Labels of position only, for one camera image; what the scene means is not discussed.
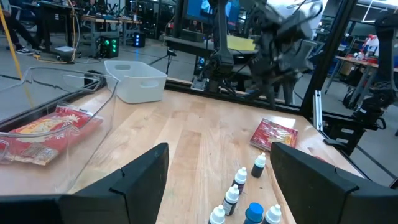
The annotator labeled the yellow floor cable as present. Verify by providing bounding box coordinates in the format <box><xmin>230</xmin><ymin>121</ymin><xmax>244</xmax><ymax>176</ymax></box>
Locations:
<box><xmin>0</xmin><ymin>4</ymin><xmax>35</xmax><ymax>108</ymax></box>

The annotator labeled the grey floor box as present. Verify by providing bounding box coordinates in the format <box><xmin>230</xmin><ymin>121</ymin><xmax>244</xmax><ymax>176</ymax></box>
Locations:
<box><xmin>54</xmin><ymin>45</ymin><xmax>77</xmax><ymax>62</ymax></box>

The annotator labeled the silver aluminium bracket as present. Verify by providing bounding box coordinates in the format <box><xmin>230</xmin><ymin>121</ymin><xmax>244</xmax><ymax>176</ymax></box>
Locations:
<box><xmin>312</xmin><ymin>90</ymin><xmax>324</xmax><ymax>132</ymax></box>

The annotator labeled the device with blue lights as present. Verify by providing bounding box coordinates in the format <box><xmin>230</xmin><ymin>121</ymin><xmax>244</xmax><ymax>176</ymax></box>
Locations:
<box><xmin>133</xmin><ymin>32</ymin><xmax>147</xmax><ymax>49</ymax></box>

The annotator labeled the person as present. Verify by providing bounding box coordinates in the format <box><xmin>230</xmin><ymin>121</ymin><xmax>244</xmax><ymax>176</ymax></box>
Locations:
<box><xmin>0</xmin><ymin>0</ymin><xmax>45</xmax><ymax>57</ymax></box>

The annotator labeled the red cookie packet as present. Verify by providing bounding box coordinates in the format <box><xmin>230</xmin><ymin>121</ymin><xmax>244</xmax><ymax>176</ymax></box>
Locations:
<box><xmin>249</xmin><ymin>118</ymin><xmax>299</xmax><ymax>152</ymax></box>
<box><xmin>0</xmin><ymin>105</ymin><xmax>104</xmax><ymax>166</ymax></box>

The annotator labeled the clear plastic bin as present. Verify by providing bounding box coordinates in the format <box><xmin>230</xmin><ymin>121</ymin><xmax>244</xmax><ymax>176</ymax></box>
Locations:
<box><xmin>0</xmin><ymin>66</ymin><xmax>121</xmax><ymax>194</ymax></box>

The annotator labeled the white plastic bin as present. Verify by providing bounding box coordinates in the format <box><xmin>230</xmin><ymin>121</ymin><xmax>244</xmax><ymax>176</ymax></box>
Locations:
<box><xmin>104</xmin><ymin>60</ymin><xmax>168</xmax><ymax>104</ymax></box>

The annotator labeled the monitor with blue screen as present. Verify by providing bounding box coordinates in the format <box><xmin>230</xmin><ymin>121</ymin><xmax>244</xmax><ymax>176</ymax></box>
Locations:
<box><xmin>183</xmin><ymin>0</ymin><xmax>241</xmax><ymax>25</ymax></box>

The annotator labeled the computer with green lights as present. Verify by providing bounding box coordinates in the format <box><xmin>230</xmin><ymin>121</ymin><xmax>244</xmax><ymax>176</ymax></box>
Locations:
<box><xmin>99</xmin><ymin>35</ymin><xmax>120</xmax><ymax>59</ymax></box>

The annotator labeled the wooden desk with bottles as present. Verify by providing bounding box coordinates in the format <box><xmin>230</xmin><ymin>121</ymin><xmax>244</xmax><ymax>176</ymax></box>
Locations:
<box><xmin>334</xmin><ymin>34</ymin><xmax>398</xmax><ymax>73</ymax></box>

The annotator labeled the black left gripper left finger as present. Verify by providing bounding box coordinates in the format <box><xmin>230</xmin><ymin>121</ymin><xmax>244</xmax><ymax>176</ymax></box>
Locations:
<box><xmin>58</xmin><ymin>142</ymin><xmax>170</xmax><ymax>224</ymax></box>

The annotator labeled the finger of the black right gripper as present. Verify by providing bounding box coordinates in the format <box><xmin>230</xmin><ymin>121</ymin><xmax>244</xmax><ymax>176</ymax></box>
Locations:
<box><xmin>282</xmin><ymin>74</ymin><xmax>297</xmax><ymax>107</ymax></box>
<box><xmin>265</xmin><ymin>77</ymin><xmax>277</xmax><ymax>110</ymax></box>

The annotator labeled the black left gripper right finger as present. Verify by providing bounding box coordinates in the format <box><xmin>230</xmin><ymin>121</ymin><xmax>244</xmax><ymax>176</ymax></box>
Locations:
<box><xmin>269</xmin><ymin>142</ymin><xmax>391</xmax><ymax>224</ymax></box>

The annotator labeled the blue-capped dropper bottle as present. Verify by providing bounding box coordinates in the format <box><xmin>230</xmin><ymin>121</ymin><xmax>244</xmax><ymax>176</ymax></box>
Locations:
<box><xmin>243</xmin><ymin>202</ymin><xmax>264</xmax><ymax>224</ymax></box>

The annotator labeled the yellow paper sheet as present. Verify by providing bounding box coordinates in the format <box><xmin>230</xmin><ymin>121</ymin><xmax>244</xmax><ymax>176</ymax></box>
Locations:
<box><xmin>226</xmin><ymin>34</ymin><xmax>257</xmax><ymax>52</ymax></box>

